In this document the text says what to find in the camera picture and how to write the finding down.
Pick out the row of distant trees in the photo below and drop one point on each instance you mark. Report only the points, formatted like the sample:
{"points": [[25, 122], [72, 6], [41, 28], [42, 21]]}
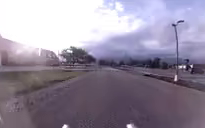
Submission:
{"points": [[136, 62]]}

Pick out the grey asphalt road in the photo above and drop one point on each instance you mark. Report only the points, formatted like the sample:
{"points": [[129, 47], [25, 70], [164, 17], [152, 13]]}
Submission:
{"points": [[123, 98]]}

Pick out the robot's own part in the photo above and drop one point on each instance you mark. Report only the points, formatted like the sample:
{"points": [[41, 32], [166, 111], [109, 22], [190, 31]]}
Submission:
{"points": [[131, 126], [65, 126]]}

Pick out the grass verge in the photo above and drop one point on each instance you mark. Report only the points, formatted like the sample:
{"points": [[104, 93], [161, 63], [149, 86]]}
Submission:
{"points": [[30, 81]]}

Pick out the street lamp pole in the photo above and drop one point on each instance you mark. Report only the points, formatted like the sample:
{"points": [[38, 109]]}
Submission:
{"points": [[176, 53]]}

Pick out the gravel strip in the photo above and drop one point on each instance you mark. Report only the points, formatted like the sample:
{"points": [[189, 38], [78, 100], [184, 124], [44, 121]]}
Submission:
{"points": [[33, 100]]}

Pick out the dark kerb strip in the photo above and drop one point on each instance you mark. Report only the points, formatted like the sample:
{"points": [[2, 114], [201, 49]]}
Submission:
{"points": [[186, 81]]}

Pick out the building with sloped roof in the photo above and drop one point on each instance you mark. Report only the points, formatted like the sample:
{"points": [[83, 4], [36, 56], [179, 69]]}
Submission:
{"points": [[16, 55]]}

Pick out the dark vehicle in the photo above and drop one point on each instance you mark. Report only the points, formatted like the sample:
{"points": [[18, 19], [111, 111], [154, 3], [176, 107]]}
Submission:
{"points": [[196, 70]]}

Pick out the grey paved lot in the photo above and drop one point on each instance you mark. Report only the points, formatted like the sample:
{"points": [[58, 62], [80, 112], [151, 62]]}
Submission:
{"points": [[200, 77]]}

